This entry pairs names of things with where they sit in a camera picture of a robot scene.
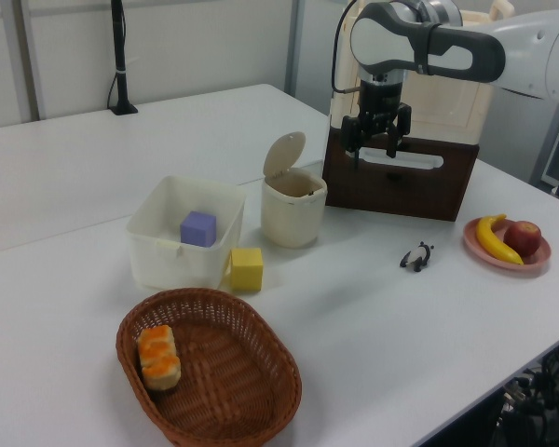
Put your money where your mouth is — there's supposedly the brown wicker basket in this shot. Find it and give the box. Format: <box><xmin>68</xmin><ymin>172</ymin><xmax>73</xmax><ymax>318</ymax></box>
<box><xmin>116</xmin><ymin>287</ymin><xmax>304</xmax><ymax>447</ymax></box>

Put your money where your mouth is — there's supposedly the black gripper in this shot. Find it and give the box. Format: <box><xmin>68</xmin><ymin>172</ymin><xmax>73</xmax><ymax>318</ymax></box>
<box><xmin>341</xmin><ymin>69</ymin><xmax>413</xmax><ymax>169</ymax></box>

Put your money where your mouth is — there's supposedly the purple cube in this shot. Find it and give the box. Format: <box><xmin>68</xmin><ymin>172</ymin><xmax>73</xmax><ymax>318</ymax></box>
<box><xmin>179</xmin><ymin>210</ymin><xmax>219</xmax><ymax>250</ymax></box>

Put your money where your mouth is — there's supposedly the cream trash can with lid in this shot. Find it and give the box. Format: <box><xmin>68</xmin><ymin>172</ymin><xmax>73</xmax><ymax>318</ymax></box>
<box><xmin>260</xmin><ymin>131</ymin><xmax>329</xmax><ymax>249</ymax></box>

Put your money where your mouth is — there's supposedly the pink plate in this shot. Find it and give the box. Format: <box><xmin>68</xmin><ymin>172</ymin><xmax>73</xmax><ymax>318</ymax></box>
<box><xmin>462</xmin><ymin>217</ymin><xmax>552</xmax><ymax>278</ymax></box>

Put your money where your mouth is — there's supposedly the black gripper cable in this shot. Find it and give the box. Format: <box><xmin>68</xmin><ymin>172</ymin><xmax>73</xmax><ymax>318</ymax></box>
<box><xmin>331</xmin><ymin>0</ymin><xmax>361</xmax><ymax>94</ymax></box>

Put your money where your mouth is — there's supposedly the black pole stand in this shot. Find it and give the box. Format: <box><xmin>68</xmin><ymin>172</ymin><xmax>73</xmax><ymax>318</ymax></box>
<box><xmin>106</xmin><ymin>0</ymin><xmax>139</xmax><ymax>116</ymax></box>

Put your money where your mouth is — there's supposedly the black cable bundle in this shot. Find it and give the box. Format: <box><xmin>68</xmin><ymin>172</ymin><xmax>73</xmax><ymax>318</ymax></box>
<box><xmin>492</xmin><ymin>343</ymin><xmax>559</xmax><ymax>447</ymax></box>

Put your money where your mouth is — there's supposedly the yellow cube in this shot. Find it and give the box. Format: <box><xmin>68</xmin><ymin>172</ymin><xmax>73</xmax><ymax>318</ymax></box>
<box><xmin>226</xmin><ymin>247</ymin><xmax>266</xmax><ymax>294</ymax></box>

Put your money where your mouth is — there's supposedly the orange topped toy bread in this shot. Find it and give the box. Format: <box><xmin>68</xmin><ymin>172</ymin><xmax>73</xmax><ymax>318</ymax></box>
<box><xmin>136</xmin><ymin>324</ymin><xmax>183</xmax><ymax>391</ymax></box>

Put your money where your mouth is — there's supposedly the beige wooden crate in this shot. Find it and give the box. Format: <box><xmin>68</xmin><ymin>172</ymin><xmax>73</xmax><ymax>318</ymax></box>
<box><xmin>328</xmin><ymin>0</ymin><xmax>514</xmax><ymax>146</ymax></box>

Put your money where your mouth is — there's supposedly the yellow toy banana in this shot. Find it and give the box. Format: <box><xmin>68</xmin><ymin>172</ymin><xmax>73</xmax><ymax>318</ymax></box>
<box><xmin>475</xmin><ymin>213</ymin><xmax>525</xmax><ymax>266</ymax></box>

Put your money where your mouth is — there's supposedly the dark brown wooden drawer box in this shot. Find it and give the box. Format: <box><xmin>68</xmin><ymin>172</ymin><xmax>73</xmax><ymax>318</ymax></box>
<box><xmin>321</xmin><ymin>125</ymin><xmax>481</xmax><ymax>223</ymax></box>

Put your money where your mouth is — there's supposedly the red toy apple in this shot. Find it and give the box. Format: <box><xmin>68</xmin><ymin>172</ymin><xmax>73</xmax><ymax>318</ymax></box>
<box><xmin>502</xmin><ymin>220</ymin><xmax>542</xmax><ymax>258</ymax></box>

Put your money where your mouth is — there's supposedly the white plastic bin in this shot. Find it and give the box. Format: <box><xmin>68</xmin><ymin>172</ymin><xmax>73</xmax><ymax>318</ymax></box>
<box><xmin>125</xmin><ymin>174</ymin><xmax>248</xmax><ymax>292</ymax></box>

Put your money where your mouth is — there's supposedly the small panda toy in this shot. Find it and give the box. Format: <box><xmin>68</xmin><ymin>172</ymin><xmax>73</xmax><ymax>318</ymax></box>
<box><xmin>399</xmin><ymin>240</ymin><xmax>436</xmax><ymax>273</ymax></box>

